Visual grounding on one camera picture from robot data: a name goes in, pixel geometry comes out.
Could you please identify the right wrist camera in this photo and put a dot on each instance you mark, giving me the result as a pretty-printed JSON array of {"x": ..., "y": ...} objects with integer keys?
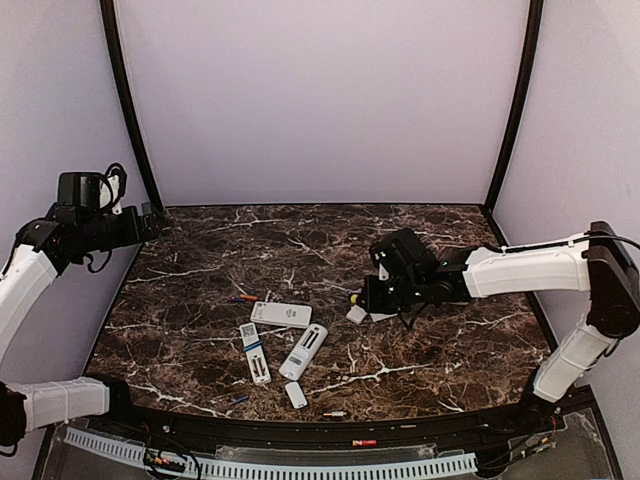
[{"x": 384, "y": 262}]

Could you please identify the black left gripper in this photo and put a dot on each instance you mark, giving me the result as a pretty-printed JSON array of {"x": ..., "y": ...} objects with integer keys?
[{"x": 133, "y": 232}]

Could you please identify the white remote with battery bay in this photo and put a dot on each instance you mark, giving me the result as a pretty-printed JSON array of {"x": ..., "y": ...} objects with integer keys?
[{"x": 303, "y": 352}]

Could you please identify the white slim remote battery cover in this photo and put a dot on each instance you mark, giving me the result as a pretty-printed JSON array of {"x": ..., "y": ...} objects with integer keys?
[{"x": 376, "y": 317}]

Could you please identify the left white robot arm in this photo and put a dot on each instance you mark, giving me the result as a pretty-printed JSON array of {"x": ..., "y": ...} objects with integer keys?
[{"x": 35, "y": 262}]

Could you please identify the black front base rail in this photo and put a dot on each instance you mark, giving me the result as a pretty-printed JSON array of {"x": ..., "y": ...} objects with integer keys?
[{"x": 482, "y": 428}]

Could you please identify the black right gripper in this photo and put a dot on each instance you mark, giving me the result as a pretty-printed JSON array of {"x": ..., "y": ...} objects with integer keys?
[{"x": 372, "y": 301}]

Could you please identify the wide white remote control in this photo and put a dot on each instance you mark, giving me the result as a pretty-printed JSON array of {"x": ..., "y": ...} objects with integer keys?
[{"x": 281, "y": 314}]

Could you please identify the black enclosure frame post left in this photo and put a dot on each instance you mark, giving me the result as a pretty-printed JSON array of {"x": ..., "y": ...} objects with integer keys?
[{"x": 126, "y": 101}]

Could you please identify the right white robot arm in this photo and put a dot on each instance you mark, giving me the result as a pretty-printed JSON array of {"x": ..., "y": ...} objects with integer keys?
[{"x": 595, "y": 264}]

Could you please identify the blue AAA battery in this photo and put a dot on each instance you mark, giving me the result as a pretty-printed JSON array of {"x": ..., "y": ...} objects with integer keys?
[{"x": 240, "y": 399}]

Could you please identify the white slotted cable duct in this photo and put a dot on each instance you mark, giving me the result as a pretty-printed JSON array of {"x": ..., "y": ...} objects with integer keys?
[{"x": 250, "y": 463}]

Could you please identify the slim white QR-code remote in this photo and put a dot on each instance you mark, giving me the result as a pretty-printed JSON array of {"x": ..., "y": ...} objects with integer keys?
[{"x": 256, "y": 358}]

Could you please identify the white wide remote battery cover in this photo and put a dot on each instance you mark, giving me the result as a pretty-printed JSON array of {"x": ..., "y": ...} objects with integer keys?
[{"x": 356, "y": 314}]

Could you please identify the blue batteries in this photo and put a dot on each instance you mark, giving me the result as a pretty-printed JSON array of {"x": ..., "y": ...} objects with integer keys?
[{"x": 252, "y": 346}]

